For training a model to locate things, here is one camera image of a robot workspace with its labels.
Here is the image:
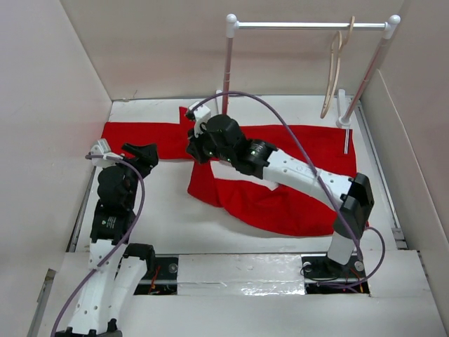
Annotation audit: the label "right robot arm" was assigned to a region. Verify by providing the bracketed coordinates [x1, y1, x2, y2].
[186, 111, 374, 277]

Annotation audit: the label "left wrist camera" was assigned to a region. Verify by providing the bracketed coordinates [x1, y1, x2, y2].
[85, 138, 123, 169]

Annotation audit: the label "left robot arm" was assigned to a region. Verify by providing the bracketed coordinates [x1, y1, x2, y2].
[51, 139, 159, 336]

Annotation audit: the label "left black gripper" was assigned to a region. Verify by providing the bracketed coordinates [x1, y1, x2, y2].
[104, 143, 156, 209]

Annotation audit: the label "beige wooden hanger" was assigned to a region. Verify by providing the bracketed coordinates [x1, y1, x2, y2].
[320, 16, 356, 119]

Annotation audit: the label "red trousers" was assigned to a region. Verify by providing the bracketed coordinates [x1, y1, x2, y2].
[102, 107, 356, 237]

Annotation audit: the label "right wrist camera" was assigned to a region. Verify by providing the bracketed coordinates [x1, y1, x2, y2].
[185, 101, 212, 138]

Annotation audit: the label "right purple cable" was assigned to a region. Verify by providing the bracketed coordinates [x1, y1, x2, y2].
[191, 91, 387, 294]

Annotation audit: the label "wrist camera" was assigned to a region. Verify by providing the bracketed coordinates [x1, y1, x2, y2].
[85, 138, 123, 169]
[185, 101, 212, 138]

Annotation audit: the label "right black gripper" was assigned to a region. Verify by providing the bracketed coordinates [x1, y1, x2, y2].
[185, 124, 233, 166]

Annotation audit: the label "white clothes rack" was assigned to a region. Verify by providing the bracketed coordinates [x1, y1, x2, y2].
[222, 13, 401, 129]

